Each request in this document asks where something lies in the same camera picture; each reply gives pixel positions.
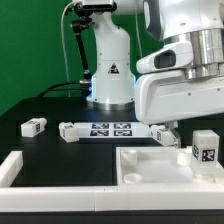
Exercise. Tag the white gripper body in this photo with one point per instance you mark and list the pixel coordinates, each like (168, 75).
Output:
(163, 94)

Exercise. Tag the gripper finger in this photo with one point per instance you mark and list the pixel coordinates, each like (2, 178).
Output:
(172, 126)

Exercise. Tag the white marker tag sheet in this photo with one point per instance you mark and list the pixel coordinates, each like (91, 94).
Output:
(113, 130)

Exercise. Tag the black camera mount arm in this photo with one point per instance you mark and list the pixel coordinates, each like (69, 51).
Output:
(78, 26)

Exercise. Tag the camera on mount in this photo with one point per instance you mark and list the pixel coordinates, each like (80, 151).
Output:
(98, 4)

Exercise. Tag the white square tabletop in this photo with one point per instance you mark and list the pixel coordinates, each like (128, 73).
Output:
(154, 165)

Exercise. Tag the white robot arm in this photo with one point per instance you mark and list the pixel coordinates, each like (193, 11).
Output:
(201, 22)

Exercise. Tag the white U-shaped obstacle fence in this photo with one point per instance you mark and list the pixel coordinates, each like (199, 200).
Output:
(171, 196)

